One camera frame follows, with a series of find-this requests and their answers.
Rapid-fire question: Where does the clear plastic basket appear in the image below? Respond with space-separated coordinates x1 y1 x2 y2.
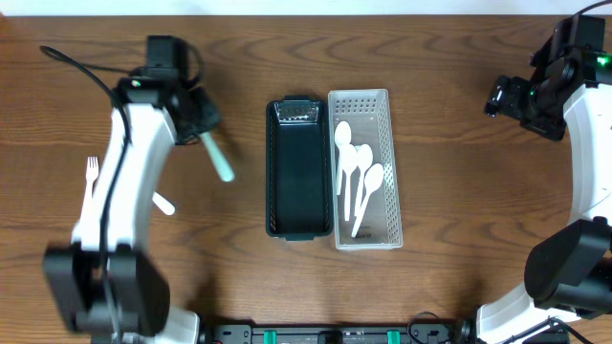
327 89 403 250

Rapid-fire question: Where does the mint green plastic fork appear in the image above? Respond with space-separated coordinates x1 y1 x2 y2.
200 132 235 183

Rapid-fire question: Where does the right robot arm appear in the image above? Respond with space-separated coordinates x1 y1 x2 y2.
454 10 611 343

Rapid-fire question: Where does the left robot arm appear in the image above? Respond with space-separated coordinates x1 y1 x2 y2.
43 35 235 343

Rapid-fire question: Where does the white plastic spoon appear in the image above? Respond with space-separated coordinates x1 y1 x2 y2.
351 163 384 238
354 144 373 215
334 121 352 196
341 144 358 222

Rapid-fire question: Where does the black plastic basket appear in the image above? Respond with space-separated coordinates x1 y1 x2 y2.
266 96 334 241

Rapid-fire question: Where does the white plastic fork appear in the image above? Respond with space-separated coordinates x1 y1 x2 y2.
79 157 99 225
152 192 176 216

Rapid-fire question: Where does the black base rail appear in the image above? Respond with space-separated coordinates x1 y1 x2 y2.
196 315 480 344

